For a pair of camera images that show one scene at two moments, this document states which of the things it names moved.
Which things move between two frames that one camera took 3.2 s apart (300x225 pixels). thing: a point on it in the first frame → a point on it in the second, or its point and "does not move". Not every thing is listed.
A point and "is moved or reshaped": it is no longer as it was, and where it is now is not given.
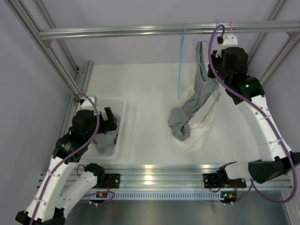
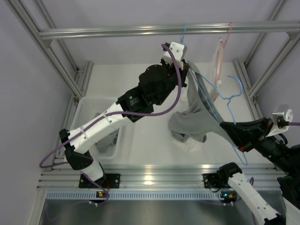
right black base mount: (213, 180) does not move
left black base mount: (113, 179) does not move
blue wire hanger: (203, 73) → (227, 99)
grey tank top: (178, 117) is moved or reshaped
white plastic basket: (92, 151) does not move
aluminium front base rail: (159, 176) does not move
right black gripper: (214, 59) → (247, 134)
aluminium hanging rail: (169, 29) does not move
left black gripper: (108, 125) → (183, 74)
